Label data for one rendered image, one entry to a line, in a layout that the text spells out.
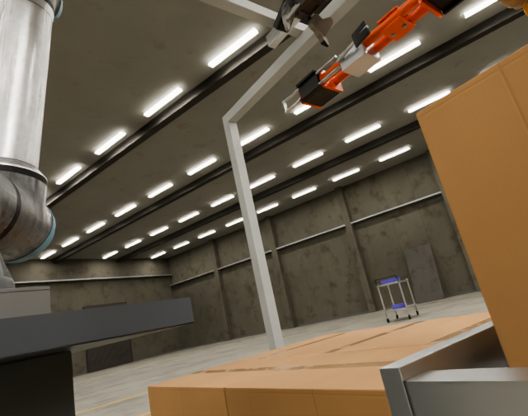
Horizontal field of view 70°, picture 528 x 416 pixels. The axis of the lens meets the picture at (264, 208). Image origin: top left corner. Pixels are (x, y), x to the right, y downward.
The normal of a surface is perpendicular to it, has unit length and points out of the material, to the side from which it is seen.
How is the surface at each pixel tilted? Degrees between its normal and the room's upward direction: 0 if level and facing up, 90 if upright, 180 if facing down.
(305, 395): 90
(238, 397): 90
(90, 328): 90
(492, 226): 90
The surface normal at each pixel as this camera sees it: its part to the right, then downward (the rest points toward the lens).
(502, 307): -0.81, 0.00
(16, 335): 0.77, -0.33
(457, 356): 0.58, -0.35
